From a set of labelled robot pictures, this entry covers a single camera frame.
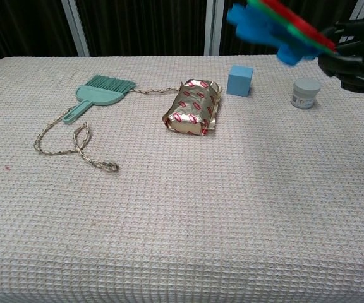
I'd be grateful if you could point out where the teal hand brush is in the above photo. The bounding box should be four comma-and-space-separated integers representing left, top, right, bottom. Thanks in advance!
63, 74, 137, 125

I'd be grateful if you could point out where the grey metal window post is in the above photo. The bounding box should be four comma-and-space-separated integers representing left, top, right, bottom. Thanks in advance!
203, 0, 225, 56
348, 0, 364, 20
61, 0, 91, 57

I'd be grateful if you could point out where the red hand-shaped clapper racket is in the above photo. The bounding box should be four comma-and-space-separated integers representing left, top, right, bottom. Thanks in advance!
226, 0, 364, 88

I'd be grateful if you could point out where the small white grey-lidded jar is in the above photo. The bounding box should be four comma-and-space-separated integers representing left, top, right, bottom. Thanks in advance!
290, 78, 322, 110

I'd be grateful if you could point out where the light blue foam cube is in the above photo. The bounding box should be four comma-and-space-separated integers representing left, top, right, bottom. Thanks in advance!
226, 65, 254, 97

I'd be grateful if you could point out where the gold foil wrapped package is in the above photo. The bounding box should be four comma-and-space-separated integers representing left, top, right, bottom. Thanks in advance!
161, 79, 223, 136

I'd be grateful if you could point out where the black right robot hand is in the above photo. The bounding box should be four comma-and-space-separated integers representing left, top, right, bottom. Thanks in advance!
317, 19, 364, 95

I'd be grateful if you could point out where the beige waffle-weave table cloth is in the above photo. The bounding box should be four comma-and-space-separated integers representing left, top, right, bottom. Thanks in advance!
0, 55, 364, 303

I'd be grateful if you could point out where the braided beige rope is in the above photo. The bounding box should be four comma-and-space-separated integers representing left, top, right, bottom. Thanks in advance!
33, 86, 181, 173

